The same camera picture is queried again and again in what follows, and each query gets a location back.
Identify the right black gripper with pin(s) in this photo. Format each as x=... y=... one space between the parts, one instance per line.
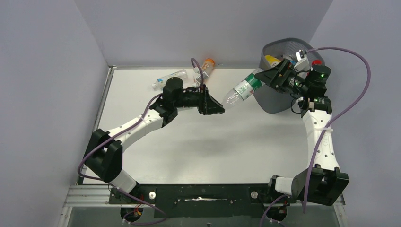
x=270 y=76

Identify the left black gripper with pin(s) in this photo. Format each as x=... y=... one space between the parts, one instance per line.
x=206 y=104

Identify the yellow juice bottle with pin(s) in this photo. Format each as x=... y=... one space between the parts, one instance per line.
x=272 y=61

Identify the clear bottle green label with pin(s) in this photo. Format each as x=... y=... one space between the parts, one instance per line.
x=243 y=90

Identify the orange drink bottle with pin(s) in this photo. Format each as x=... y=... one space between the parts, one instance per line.
x=207 y=68

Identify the clear bottle blue white label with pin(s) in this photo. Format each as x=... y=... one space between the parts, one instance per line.
x=162 y=81

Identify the red label bottle red cap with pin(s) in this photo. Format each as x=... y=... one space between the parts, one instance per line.
x=317 y=62

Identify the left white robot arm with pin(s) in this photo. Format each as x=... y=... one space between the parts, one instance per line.
x=104 y=153

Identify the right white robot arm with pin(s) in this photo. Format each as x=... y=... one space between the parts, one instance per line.
x=322 y=182

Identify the grey mesh waste bin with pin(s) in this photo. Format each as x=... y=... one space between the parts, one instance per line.
x=268 y=99

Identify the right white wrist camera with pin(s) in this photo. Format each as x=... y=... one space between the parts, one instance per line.
x=302 y=62

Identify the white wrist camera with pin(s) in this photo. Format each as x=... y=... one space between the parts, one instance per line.
x=302 y=62
x=198 y=79

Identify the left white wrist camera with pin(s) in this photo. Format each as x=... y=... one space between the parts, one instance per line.
x=198 y=79

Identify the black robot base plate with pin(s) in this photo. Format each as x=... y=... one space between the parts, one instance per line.
x=200 y=201

